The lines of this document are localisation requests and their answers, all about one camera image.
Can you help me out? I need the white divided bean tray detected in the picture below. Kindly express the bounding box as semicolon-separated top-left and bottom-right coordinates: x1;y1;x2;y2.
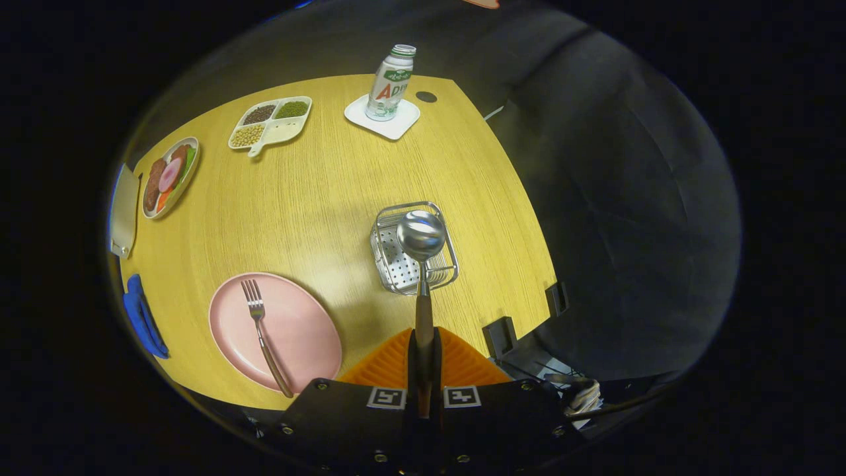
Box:
227;96;313;158

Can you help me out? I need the wooden handled metal spoon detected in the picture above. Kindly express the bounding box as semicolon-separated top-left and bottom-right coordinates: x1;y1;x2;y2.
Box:
395;210;447;420

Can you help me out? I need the white square coaster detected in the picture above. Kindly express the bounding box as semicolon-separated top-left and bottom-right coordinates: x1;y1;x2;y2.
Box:
344;93;422;141

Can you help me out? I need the black table clamp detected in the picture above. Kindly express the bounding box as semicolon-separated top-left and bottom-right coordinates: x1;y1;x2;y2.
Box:
481;316;518;360
545;281;570;318

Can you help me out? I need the metal wire drainer basket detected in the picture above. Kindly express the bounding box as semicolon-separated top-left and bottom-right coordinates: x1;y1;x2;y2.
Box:
369;201;460;296

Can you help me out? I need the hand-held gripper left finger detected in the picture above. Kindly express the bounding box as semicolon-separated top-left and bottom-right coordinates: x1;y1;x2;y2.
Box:
261;327;424;475

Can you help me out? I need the round white food plate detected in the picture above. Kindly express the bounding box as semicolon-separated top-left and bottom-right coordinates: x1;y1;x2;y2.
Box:
141;136;200;220

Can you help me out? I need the wooden handled metal fork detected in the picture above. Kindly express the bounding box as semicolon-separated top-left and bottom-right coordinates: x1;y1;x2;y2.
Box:
241;278;295;399

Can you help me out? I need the blue cloth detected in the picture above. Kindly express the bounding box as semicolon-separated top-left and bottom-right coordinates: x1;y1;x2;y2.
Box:
122;274;170;360

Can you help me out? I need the white drink bottle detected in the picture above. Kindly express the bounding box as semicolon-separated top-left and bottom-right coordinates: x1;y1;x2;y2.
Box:
365;44;418;122

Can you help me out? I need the pink ham slice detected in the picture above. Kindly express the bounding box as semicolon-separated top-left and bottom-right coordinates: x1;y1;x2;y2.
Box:
159;157;183;194

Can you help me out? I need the large brown meat slice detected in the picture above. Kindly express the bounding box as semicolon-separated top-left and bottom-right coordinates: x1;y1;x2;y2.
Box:
144;159;167;212

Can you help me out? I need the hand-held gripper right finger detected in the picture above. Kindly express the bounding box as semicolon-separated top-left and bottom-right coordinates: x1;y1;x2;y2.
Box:
432;327;586;475

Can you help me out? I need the white toaster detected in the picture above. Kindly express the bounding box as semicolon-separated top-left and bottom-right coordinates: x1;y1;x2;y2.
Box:
109;163;141;259

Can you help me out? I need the green lettuce leaf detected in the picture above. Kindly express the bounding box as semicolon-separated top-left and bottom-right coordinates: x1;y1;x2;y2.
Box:
178;147;198;189

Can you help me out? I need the pink plate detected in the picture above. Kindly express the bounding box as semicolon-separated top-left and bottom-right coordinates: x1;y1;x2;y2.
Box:
209;272;343;395

